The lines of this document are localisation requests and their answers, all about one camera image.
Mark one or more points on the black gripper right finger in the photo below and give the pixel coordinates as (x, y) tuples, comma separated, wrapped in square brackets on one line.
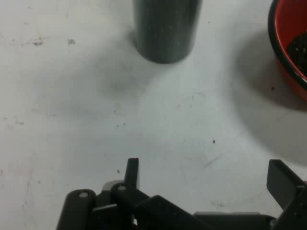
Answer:
[(287, 191)]

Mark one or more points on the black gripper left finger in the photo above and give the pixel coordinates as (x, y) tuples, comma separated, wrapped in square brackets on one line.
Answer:
[(127, 201)]

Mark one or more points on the clear plastic screw-top jar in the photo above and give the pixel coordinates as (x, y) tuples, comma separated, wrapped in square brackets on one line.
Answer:
[(168, 31)]

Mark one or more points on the red bowl with black rim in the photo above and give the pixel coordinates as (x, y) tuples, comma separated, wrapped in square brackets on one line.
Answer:
[(285, 21)]

